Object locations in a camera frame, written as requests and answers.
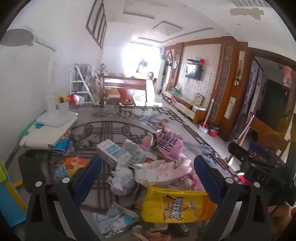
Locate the small standing picture frame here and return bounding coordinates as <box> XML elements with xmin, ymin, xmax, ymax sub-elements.
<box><xmin>193</xmin><ymin>93</ymin><xmax>204</xmax><ymax>107</ymax></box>

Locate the tall wall scroll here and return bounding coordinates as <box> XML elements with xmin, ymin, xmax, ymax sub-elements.
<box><xmin>236</xmin><ymin>51</ymin><xmax>246</xmax><ymax>87</ymax></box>

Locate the crumpled white paper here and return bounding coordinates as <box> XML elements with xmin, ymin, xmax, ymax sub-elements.
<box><xmin>108</xmin><ymin>165</ymin><xmax>137</xmax><ymax>198</ymax></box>

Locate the white blue milk carton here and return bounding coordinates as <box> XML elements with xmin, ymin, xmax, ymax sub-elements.
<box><xmin>96</xmin><ymin>139</ymin><xmax>123</xmax><ymax>166</ymax></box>

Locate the short green wall scroll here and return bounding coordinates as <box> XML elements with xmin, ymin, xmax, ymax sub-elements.
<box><xmin>225</xmin><ymin>97</ymin><xmax>235</xmax><ymax>120</ymax></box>

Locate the framed wall picture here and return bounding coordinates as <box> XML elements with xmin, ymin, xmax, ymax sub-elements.
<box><xmin>92</xmin><ymin>3</ymin><xmax>105</xmax><ymax>41</ymax></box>
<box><xmin>100</xmin><ymin>22</ymin><xmax>107</xmax><ymax>49</ymax></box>
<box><xmin>97</xmin><ymin>14</ymin><xmax>106</xmax><ymax>46</ymax></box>
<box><xmin>85</xmin><ymin>0</ymin><xmax>104</xmax><ymax>36</ymax></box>

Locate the printed door curtain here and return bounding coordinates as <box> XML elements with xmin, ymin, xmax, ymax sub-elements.
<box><xmin>236</xmin><ymin>60</ymin><xmax>264</xmax><ymax>138</ymax></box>

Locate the pale pink plastic bag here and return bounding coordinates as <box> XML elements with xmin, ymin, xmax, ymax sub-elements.
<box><xmin>135</xmin><ymin>159</ymin><xmax>194</xmax><ymax>189</ymax></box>

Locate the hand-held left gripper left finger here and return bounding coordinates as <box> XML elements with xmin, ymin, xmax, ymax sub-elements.
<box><xmin>24</xmin><ymin>156</ymin><xmax>103</xmax><ymax>241</ymax></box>

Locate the red white wrapper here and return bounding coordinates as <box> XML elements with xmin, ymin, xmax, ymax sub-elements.
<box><xmin>132</xmin><ymin>223</ymin><xmax>193</xmax><ymax>241</ymax></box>

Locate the blue white wrapper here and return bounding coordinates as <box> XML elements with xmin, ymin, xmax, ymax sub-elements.
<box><xmin>93</xmin><ymin>202</ymin><xmax>140</xmax><ymax>237</ymax></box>

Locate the carved wooden chair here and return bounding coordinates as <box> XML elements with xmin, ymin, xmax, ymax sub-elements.
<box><xmin>228</xmin><ymin>115</ymin><xmax>291</xmax><ymax>163</ymax></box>

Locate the yellow orange snack bag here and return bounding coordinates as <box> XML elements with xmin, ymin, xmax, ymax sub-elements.
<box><xmin>141</xmin><ymin>186</ymin><xmax>218</xmax><ymax>224</ymax></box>

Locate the blue yellow phone stand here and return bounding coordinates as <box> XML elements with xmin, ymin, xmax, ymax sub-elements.
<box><xmin>0</xmin><ymin>160</ymin><xmax>27</xmax><ymax>227</ymax></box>

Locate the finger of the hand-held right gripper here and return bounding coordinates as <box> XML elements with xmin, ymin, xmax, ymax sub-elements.
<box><xmin>228</xmin><ymin>142</ymin><xmax>251</xmax><ymax>164</ymax></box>
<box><xmin>248</xmin><ymin>141</ymin><xmax>278</xmax><ymax>164</ymax></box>

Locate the wooden bench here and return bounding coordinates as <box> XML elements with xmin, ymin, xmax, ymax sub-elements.
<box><xmin>99</xmin><ymin>74</ymin><xmax>149</xmax><ymax>106</ymax></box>

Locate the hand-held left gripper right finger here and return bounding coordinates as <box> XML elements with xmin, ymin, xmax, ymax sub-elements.
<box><xmin>194</xmin><ymin>155</ymin><xmax>278</xmax><ymax>241</ymax></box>

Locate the red basin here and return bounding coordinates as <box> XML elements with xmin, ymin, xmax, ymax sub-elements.
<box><xmin>208</xmin><ymin>126</ymin><xmax>221</xmax><ymax>138</ymax></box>

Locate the pink printed snack bag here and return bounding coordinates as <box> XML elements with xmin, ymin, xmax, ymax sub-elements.
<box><xmin>141</xmin><ymin>126</ymin><xmax>184</xmax><ymax>162</ymax></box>

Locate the wall shelf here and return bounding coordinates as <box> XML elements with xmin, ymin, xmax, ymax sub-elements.
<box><xmin>186</xmin><ymin>57</ymin><xmax>206</xmax><ymax>66</ymax></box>

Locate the green paper sheet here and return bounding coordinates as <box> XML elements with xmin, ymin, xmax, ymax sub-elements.
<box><xmin>19</xmin><ymin>109</ymin><xmax>47</xmax><ymax>138</ymax></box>

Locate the white beaded cord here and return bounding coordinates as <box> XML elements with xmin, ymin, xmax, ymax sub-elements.
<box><xmin>238</xmin><ymin>114</ymin><xmax>255</xmax><ymax>145</ymax></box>

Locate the white wire rack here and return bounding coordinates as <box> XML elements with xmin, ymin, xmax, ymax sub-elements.
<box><xmin>69</xmin><ymin>64</ymin><xmax>98</xmax><ymax>105</ymax></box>

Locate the red door poster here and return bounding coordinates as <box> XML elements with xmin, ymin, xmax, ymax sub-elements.
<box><xmin>283</xmin><ymin>66</ymin><xmax>295</xmax><ymax>90</ymax></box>

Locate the person's right hand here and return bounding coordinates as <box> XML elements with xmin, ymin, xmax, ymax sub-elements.
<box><xmin>269</xmin><ymin>204</ymin><xmax>293</xmax><ymax>224</ymax></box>

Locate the wooden television cabinet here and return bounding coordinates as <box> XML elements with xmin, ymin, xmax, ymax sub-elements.
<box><xmin>163</xmin><ymin>90</ymin><xmax>207</xmax><ymax>125</ymax></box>

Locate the crushed clear plastic bottle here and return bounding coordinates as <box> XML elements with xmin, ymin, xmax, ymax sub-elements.
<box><xmin>118</xmin><ymin>139</ymin><xmax>158</xmax><ymax>168</ymax></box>

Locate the square ceiling light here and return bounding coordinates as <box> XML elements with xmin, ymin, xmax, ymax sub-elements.
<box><xmin>151</xmin><ymin>21</ymin><xmax>183</xmax><ymax>36</ymax></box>

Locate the wall television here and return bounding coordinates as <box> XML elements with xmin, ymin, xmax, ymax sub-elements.
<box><xmin>185</xmin><ymin>63</ymin><xmax>203</xmax><ymax>80</ymax></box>

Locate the mop with white handle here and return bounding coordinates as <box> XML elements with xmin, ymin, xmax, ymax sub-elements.
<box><xmin>203</xmin><ymin>91</ymin><xmax>214</xmax><ymax>127</ymax></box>

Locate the red bin with green rim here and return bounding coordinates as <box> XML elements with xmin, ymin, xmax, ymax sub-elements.
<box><xmin>236</xmin><ymin>171</ymin><xmax>253</xmax><ymax>186</ymax></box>

